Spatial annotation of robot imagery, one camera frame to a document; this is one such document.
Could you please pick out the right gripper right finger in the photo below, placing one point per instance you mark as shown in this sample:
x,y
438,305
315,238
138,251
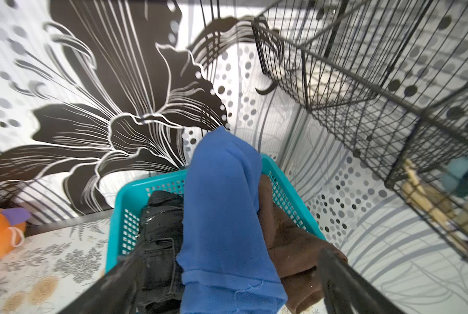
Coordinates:
x,y
347,292

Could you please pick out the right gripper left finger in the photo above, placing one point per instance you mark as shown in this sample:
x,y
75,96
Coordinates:
x,y
117,291

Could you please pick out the blue long pants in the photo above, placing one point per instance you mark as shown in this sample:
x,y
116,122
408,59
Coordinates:
x,y
248,289

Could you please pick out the orange fish plush toy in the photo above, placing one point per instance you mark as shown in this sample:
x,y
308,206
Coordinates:
x,y
13,223

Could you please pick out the brown folded garment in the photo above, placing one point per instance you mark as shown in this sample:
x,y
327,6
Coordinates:
x,y
293,251

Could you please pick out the dark grey folded garment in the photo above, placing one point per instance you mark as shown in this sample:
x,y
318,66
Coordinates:
x,y
160,237

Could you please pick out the teal plastic basket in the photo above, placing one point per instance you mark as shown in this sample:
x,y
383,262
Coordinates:
x,y
221,203

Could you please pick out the pale item in wire basket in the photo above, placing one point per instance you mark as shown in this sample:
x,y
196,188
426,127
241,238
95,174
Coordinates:
x,y
322,89

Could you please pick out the black wire wall basket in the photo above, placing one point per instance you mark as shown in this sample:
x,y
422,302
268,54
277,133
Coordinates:
x,y
408,61

